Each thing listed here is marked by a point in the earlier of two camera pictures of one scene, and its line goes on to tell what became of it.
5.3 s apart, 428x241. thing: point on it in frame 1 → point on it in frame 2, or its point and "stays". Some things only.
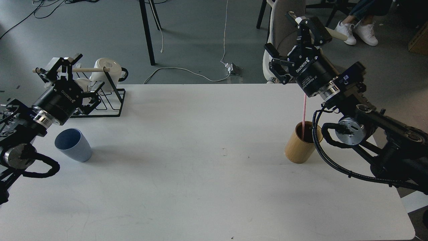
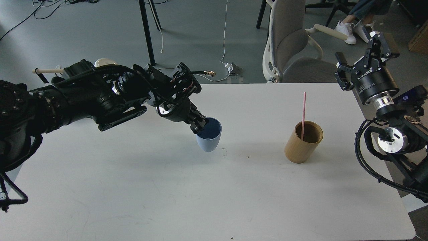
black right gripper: x=313 y=70 → x=376 y=87
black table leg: x=143 y=6 stays
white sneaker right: x=365 y=33 stays
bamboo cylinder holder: x=298 y=150 stays
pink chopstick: x=304 y=116 stays
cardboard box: x=419 y=44 stays
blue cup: x=72 y=142 → x=208 y=138
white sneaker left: x=346 y=29 stays
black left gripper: x=60 y=102 → x=181 y=110
